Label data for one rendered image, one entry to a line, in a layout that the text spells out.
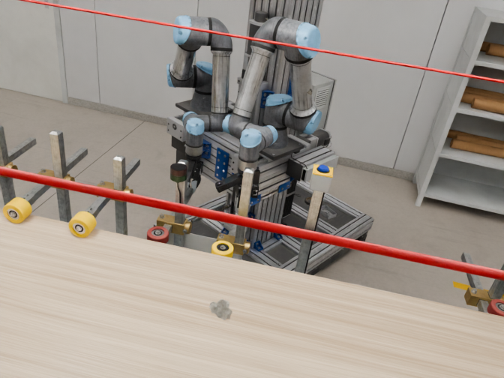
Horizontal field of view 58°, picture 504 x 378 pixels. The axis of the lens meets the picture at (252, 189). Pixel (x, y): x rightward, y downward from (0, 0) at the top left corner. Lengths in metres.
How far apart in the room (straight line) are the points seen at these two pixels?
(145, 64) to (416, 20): 2.44
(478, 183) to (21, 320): 3.88
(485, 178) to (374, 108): 1.18
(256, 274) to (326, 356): 0.38
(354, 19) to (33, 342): 3.36
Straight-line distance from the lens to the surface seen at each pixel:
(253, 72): 1.79
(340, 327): 1.50
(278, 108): 2.05
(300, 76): 1.84
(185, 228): 1.83
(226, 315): 1.43
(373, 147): 4.33
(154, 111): 4.72
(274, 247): 2.83
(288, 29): 1.74
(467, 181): 4.51
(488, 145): 4.11
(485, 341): 1.68
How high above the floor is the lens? 1.97
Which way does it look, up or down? 31 degrees down
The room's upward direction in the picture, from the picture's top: 8 degrees clockwise
